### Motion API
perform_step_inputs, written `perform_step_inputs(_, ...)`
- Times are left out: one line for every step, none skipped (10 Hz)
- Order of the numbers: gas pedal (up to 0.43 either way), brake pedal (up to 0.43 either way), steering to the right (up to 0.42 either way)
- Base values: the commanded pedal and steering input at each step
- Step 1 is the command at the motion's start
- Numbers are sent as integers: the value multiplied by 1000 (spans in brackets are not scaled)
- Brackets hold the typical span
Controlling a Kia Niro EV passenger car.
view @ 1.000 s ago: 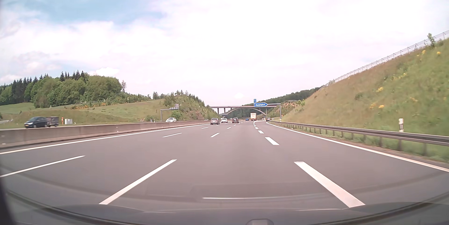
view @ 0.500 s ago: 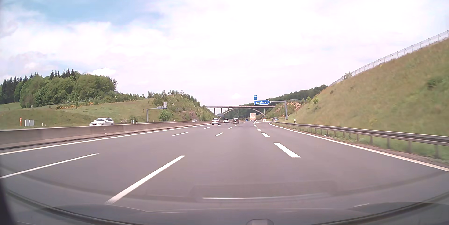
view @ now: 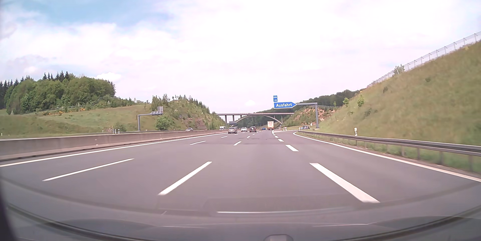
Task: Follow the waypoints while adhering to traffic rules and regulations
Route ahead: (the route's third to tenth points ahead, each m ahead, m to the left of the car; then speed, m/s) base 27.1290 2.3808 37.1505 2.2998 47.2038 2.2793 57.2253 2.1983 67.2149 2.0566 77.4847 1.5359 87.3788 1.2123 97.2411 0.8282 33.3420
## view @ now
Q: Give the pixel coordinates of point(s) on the wood of green trees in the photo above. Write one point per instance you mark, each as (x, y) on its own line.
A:
(56, 92)

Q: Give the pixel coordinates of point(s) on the concrete median barrier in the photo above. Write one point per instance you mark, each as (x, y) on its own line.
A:
(75, 141)

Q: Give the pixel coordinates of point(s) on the road markings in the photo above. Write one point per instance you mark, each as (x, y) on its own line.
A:
(344, 183)

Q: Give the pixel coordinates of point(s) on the grassy hillside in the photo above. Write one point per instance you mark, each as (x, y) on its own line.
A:
(75, 119)

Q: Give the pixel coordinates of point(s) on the grey asphalt road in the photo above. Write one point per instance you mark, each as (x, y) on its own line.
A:
(248, 166)

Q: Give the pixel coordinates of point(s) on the grassy embankment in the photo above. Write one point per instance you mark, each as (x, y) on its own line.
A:
(424, 102)

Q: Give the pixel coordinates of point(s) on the silver car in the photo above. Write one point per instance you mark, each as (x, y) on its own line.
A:
(232, 130)

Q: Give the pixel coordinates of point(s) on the white and red lorry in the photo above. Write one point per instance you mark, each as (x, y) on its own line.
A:
(270, 125)

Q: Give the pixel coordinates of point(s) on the grey concrete arch bridge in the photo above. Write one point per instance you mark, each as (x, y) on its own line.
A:
(255, 114)

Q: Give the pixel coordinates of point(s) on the car's own bonnet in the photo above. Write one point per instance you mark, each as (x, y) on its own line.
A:
(240, 222)

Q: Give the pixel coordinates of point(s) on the metal guard rail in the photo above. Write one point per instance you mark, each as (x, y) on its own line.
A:
(413, 143)

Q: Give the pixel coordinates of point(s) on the tree-covered rocky knoll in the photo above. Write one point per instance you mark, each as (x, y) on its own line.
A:
(188, 113)

